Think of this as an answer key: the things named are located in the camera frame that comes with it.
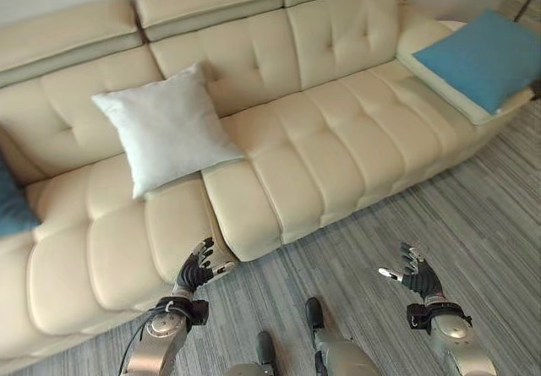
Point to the dark blue cushion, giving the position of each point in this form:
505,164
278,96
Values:
10,205

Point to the cream leather sofa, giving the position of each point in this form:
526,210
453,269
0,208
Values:
338,139

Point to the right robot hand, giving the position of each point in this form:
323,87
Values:
416,272

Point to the light blue square cushion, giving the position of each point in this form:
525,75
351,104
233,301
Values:
479,59

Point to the white square cushion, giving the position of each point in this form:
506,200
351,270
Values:
167,129

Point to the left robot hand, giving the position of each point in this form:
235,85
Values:
197,268

